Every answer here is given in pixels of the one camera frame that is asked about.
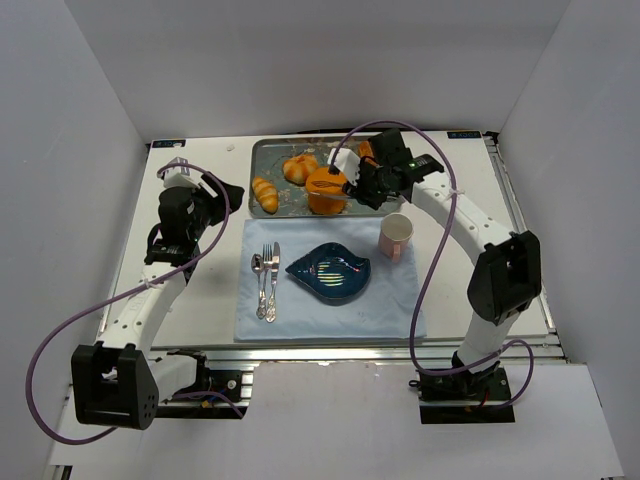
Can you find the orange cylindrical cake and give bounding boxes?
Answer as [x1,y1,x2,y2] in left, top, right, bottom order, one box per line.
[305,167,347,215]

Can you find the silver metal tongs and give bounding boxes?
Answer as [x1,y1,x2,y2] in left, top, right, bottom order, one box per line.
[306,181,350,201]

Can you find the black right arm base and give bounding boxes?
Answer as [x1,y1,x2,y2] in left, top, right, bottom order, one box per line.
[408,362,515,425]

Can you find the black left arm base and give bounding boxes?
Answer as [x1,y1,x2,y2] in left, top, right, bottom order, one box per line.
[149,349,247,420]

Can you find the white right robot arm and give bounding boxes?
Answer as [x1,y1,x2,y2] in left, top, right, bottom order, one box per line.
[329,123,542,376]

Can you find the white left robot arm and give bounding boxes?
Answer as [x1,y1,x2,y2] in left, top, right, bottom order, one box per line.
[71,171,244,430]

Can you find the striped long bread roll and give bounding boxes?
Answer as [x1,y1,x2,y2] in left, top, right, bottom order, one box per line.
[252,176,279,214]

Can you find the round knotted bread bun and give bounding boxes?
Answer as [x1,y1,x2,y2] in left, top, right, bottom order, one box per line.
[282,154,318,185]

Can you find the small brown pastry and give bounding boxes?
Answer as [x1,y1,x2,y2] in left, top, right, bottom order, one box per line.
[358,141,374,158]

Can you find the pink ceramic mug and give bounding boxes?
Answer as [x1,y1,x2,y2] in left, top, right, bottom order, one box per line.
[378,213,414,263]

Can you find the silver spoon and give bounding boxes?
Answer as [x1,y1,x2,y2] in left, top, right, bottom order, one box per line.
[251,253,265,318]

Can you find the silver fork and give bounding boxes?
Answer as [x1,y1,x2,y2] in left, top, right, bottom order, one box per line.
[261,243,273,318]

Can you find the floral metal tray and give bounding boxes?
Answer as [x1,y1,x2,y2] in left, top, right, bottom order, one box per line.
[248,135,404,220]

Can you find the dark blue leaf plate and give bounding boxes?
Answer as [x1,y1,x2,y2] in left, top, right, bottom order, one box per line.
[285,242,372,303]

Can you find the light blue cloth placemat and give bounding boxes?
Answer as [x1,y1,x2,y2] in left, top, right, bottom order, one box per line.
[234,217,426,343]

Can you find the silver table knife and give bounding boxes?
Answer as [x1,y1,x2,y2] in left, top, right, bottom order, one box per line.
[266,242,281,323]

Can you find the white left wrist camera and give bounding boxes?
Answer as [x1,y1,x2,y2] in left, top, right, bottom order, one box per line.
[157,157,202,189]

